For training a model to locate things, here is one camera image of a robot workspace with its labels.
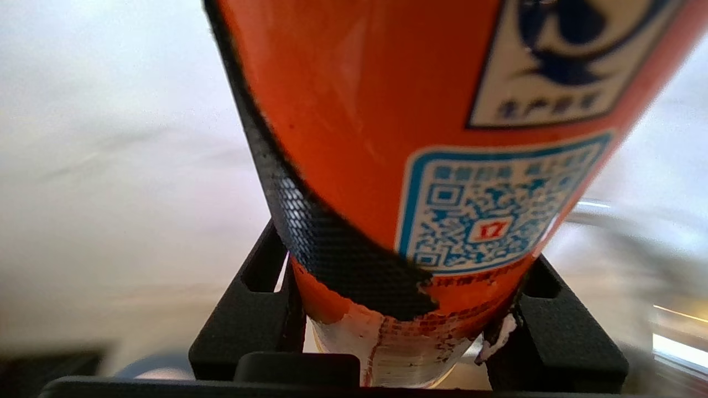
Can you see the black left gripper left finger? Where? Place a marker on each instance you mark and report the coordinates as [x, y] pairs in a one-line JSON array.
[[249, 331]]

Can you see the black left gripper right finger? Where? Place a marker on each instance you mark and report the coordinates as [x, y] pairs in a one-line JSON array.
[[564, 337]]

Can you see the chrome gooseneck faucet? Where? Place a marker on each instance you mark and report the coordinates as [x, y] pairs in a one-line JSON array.
[[589, 210]]

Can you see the orange dish soap bottle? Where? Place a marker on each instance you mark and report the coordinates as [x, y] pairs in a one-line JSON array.
[[359, 138]]

